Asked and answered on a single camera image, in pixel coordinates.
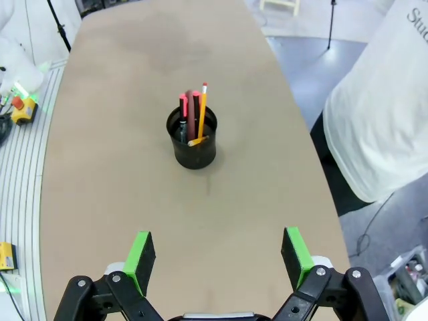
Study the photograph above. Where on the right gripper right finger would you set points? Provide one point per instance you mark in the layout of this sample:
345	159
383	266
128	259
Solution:
296	261

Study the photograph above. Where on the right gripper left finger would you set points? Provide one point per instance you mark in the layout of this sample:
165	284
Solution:
140	264

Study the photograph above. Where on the short orange pencil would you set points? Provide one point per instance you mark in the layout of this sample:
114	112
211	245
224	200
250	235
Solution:
197	141

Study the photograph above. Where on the long yellow pencil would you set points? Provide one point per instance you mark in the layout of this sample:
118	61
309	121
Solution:
202	110

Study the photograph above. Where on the black mesh pen holder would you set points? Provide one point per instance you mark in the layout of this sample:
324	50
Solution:
194	157

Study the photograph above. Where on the clear plastic storage bin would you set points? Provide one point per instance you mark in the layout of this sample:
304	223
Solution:
384	284

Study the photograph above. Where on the yellow emergency stop box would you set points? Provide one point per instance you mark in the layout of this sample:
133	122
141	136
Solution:
7	255
25	112

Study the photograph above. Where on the white table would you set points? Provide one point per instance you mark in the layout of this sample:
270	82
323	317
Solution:
419	312

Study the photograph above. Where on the person in white T-shirt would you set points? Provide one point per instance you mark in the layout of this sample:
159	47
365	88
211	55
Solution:
378	117

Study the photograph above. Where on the black tripod with knob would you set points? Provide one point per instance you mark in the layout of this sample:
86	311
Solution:
61	28

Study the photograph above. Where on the pale wooden stool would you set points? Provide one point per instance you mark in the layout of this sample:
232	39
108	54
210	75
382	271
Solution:
297	8

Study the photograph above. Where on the striped metal base plate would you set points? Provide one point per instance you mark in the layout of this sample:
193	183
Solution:
23	187

